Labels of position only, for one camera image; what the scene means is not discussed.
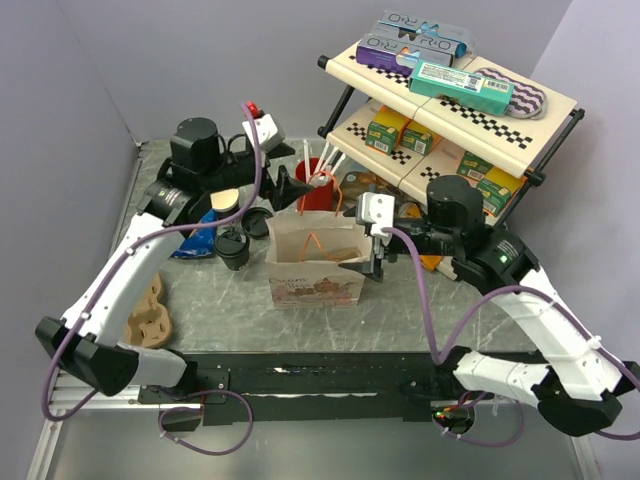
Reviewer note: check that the cream two-tier shelf rack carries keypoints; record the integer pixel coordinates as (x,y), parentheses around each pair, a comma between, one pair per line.
(520,147)

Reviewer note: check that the brown paper takeout bag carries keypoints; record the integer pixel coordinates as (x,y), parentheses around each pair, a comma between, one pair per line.
(299,275)

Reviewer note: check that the green yellow box far left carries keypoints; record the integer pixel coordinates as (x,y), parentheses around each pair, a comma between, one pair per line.
(385,130)

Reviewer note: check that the black coffee cup lid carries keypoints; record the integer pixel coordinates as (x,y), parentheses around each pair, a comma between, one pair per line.
(232,244)
(254,222)

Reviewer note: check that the green yellow box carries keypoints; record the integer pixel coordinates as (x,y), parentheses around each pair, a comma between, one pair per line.
(419,139)
(498,188)
(385,130)
(473,167)

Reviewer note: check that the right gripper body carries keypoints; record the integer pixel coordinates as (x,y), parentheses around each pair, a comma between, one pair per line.
(416,229)

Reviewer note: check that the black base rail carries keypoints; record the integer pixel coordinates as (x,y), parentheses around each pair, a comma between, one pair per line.
(229,387)

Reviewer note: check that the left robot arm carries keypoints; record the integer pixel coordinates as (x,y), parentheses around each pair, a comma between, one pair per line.
(86,341)

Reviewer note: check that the blue Doritos chip bag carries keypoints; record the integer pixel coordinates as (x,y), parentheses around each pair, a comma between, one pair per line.
(199,244)

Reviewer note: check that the white wrapped straws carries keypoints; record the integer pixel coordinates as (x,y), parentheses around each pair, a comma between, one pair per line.
(324,159)

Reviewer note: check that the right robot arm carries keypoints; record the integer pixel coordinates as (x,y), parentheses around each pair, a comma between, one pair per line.
(577,386)

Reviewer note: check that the green yellow box right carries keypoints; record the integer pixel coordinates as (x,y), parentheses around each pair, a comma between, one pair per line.
(498,188)

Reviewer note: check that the orange snack packet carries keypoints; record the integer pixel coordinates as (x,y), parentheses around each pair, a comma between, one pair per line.
(430,262)

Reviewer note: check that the blue grey toothpaste box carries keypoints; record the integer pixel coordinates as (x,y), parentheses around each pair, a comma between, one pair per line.
(432,27)

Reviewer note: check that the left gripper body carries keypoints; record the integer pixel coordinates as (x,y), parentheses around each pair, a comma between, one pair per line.
(265,164)

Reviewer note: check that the purple wavy sleep mask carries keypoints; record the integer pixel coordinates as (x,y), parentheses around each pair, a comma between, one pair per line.
(527,101)

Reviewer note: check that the purple toothpaste box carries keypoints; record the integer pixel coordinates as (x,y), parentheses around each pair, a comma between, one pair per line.
(403,55)

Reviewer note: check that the red straw holder cup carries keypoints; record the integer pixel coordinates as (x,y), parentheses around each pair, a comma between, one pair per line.
(319,199)

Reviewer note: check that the brown snack bag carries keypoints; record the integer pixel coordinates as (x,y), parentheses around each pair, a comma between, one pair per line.
(356,183)

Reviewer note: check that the teal toothpaste box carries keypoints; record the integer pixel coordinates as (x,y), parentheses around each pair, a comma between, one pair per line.
(467,89)

